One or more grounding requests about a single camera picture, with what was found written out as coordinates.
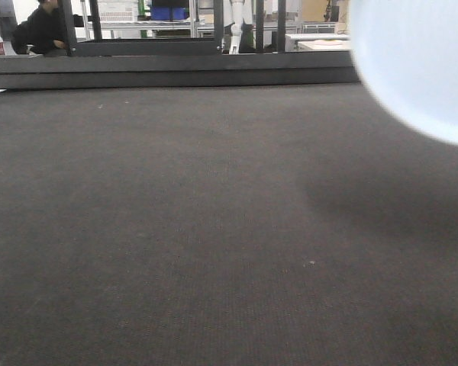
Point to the light blue round tray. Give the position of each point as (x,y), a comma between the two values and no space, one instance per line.
(406,54)

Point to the white crate on shelf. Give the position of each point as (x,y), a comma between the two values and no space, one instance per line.
(118,11)

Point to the dark grey table mat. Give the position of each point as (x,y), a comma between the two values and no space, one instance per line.
(294,225)

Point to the white desk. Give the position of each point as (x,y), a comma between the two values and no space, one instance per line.
(317,42)

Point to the blue storage box background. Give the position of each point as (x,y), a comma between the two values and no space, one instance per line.
(167,14)

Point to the person in black clothes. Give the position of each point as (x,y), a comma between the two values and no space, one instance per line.
(41,33)

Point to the black metal frame rack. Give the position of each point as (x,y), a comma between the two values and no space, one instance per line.
(179,62)

